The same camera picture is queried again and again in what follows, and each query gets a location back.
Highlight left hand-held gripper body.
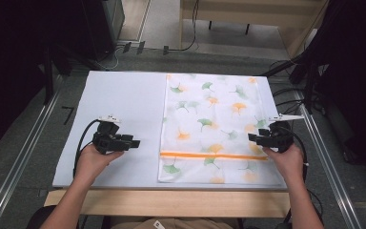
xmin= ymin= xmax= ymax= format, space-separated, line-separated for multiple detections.
xmin=91 ymin=115 xmax=132 ymax=156

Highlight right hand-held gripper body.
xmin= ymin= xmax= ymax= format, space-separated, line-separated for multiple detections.
xmin=256 ymin=113 xmax=305 ymax=154

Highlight leaf-print zipper bag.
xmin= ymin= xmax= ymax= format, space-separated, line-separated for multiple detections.
xmin=157 ymin=73 xmax=282 ymax=185

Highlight person's right hand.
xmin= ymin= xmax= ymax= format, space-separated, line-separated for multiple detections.
xmin=262 ymin=142 xmax=306 ymax=189

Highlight person's left hand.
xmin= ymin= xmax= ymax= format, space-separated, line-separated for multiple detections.
xmin=75 ymin=143 xmax=125 ymax=187

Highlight light wooden table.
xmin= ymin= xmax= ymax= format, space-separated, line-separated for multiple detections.
xmin=43 ymin=189 xmax=292 ymax=219

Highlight black metal stand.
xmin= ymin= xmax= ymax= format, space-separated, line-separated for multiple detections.
xmin=43 ymin=44 xmax=55 ymax=107

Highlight person's beige trousers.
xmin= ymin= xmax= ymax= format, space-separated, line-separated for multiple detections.
xmin=110 ymin=216 xmax=240 ymax=229

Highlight black curtain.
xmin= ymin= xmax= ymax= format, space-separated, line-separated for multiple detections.
xmin=0 ymin=0 xmax=92 ymax=156
xmin=301 ymin=0 xmax=366 ymax=182

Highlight black chair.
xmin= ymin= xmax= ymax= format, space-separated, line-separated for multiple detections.
xmin=26 ymin=204 xmax=59 ymax=229

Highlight black cabinet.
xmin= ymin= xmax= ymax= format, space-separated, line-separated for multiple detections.
xmin=81 ymin=0 xmax=126 ymax=62

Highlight light wooden bench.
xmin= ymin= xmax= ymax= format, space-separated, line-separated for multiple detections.
xmin=178 ymin=0 xmax=331 ymax=59

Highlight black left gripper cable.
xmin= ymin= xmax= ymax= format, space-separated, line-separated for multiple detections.
xmin=72 ymin=118 xmax=102 ymax=177

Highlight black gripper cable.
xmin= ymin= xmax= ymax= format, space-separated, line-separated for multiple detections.
xmin=72 ymin=118 xmax=102 ymax=177
xmin=279 ymin=125 xmax=310 ymax=183

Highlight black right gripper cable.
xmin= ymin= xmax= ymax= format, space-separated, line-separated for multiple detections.
xmin=279 ymin=125 xmax=310 ymax=183

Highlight bundle of black floor cables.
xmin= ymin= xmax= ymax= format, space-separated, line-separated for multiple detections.
xmin=268 ymin=58 xmax=327 ymax=118

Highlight aluminium floor rail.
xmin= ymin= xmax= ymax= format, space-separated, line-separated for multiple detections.
xmin=294 ymin=90 xmax=363 ymax=229
xmin=0 ymin=74 xmax=65 ymax=229

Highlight black hanging cable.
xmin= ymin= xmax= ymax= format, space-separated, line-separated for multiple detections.
xmin=162 ymin=0 xmax=201 ymax=55

